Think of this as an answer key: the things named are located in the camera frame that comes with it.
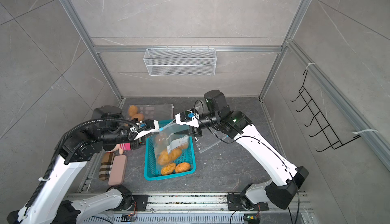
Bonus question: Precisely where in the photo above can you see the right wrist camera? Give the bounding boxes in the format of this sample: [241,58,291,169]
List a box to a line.
[175,110,199,127]

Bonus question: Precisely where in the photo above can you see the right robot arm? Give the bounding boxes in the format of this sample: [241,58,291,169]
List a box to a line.
[175,90,309,209]

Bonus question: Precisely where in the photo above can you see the white mesh wall basket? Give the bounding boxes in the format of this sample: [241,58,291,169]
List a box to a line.
[143,48,217,76]

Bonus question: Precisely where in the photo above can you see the pink plush doll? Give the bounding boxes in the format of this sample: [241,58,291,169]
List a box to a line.
[103,143,132,155]

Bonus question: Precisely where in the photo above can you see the clear plastic bag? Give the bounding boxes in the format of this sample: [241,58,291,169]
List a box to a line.
[152,120,190,167]
[195,128,229,153]

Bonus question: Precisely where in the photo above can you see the wrinkled brown potato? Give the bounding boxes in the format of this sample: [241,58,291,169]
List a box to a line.
[128,105,138,117]

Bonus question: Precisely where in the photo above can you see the plaid fabric pouch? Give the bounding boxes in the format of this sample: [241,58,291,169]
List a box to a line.
[99,152,115,181]

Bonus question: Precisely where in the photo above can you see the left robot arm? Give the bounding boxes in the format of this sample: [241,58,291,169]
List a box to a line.
[7,106,158,224]

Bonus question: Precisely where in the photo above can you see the black corrugated cable hose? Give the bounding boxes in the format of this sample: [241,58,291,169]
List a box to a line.
[24,118,139,209]

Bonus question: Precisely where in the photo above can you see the smooth brown potato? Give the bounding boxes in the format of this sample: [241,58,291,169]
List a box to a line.
[157,149,172,166]

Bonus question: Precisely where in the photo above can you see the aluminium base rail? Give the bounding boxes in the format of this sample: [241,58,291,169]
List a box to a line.
[84,192,318,224]

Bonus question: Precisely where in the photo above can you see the wrinkled orange potato bottom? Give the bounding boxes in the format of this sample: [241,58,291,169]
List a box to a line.
[175,162,191,173]

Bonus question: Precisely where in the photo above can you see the yellow potato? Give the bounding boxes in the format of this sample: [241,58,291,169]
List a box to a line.
[160,163,176,176]
[169,148,182,162]
[154,132,170,147]

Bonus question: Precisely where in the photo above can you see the teal plastic basket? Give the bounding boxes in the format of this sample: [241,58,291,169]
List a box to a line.
[144,120,196,181]

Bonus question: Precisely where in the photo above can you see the pink rectangular case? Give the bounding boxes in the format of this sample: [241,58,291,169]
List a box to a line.
[108,155,128,186]

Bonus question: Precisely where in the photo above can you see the black wire hook rack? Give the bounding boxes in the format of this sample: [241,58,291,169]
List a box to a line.
[290,71,361,153]

